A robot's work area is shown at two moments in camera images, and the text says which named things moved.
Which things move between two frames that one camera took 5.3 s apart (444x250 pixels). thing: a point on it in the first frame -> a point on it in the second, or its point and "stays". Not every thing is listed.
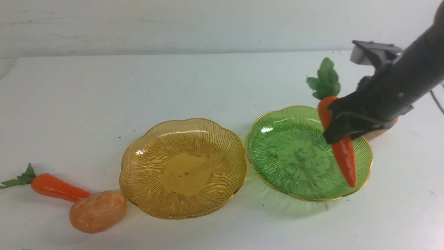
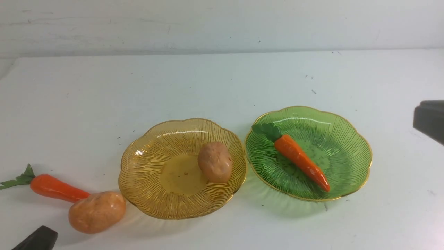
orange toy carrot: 325,87 -> 284,143
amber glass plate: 187,168 stays
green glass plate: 286,151 stays
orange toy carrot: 45,184 stays
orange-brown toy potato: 97,212 stays
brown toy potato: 373,134 -> 216,160
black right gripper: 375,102 -> 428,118
